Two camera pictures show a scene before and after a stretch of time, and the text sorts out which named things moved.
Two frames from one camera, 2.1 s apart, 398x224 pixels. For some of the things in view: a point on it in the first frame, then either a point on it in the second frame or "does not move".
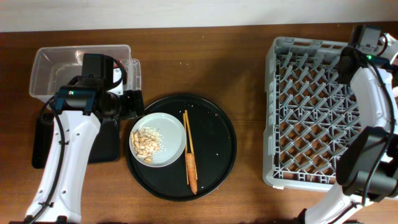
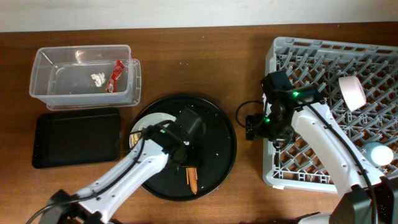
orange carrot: (191, 166) does not move
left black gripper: (134, 103) -> (196, 155)
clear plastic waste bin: (55, 66) does not move
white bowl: (395, 91) -> (353, 92)
